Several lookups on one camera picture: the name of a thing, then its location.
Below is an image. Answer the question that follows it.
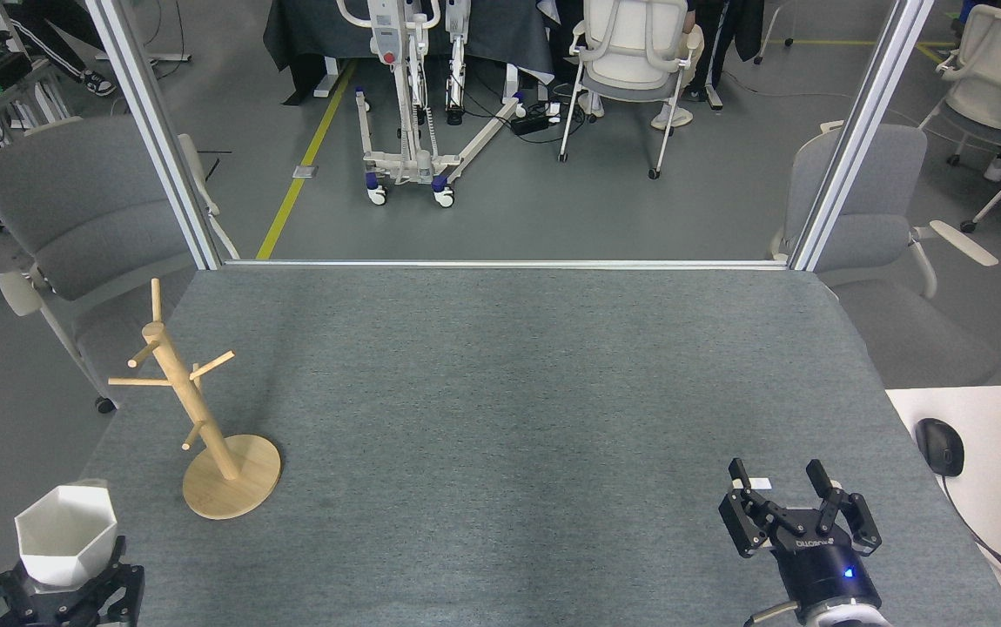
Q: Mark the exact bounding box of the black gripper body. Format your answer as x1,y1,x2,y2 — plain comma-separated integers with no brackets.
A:
0,590,106,627
774,532,883,616

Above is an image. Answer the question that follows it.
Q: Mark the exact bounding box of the white hexagonal cup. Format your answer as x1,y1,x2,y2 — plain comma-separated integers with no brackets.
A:
15,485,118,587

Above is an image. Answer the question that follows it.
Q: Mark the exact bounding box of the wooden cup rack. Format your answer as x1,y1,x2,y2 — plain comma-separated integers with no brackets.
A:
108,279,281,521

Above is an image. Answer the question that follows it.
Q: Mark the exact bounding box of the black computer mouse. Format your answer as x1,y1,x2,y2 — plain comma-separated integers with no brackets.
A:
915,418,965,477

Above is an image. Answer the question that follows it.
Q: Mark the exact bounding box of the grey armchair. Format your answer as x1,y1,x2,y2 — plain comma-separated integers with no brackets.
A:
0,116,242,415
769,122,1001,388

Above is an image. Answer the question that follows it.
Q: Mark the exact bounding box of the white stand on wheels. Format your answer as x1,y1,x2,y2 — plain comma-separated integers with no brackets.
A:
335,0,527,208

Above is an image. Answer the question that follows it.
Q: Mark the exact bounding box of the dark cloth covered table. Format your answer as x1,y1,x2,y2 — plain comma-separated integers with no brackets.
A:
263,0,555,105

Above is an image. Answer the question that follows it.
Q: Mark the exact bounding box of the black mouse cable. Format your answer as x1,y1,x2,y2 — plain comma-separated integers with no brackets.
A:
940,475,1001,610

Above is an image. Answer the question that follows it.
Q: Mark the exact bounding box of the silver table edge rail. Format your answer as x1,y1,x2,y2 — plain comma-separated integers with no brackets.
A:
222,258,790,271

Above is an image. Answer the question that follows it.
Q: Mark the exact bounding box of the silver frame post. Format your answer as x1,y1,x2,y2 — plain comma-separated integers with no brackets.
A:
83,0,242,271
786,0,937,273

